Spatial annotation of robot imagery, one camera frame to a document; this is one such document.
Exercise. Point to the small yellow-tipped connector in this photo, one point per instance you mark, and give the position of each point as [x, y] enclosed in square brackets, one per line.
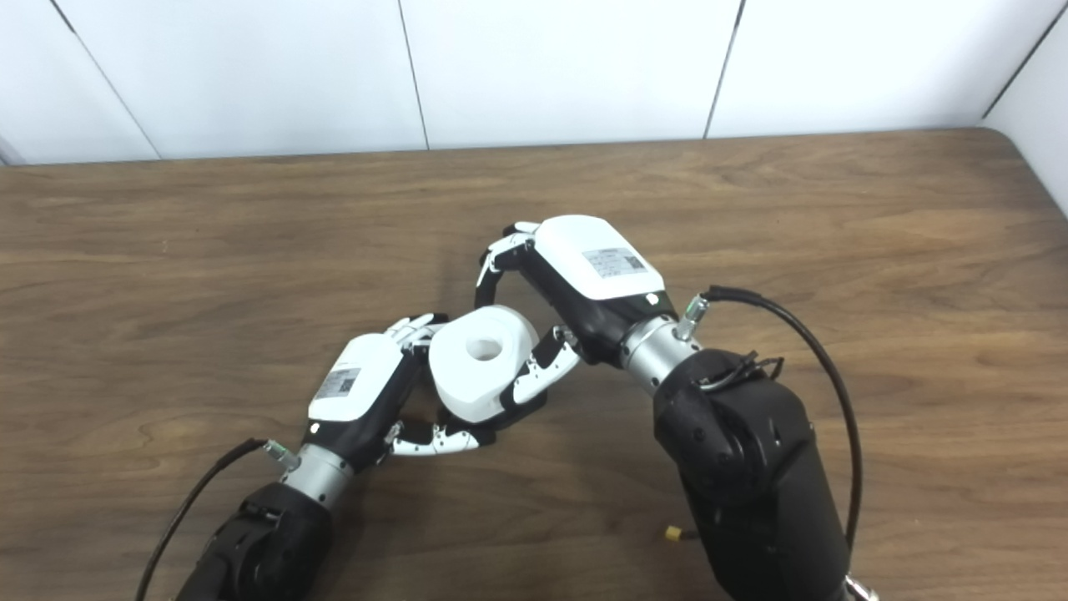
[672, 532]

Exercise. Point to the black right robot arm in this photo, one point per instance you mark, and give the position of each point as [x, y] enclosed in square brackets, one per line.
[751, 467]

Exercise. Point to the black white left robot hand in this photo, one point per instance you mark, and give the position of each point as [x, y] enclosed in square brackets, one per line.
[355, 388]

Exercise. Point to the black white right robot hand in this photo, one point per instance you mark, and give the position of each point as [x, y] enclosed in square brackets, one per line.
[584, 259]

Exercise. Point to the round white cylindrical piece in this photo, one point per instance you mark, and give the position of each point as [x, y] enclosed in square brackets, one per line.
[471, 380]

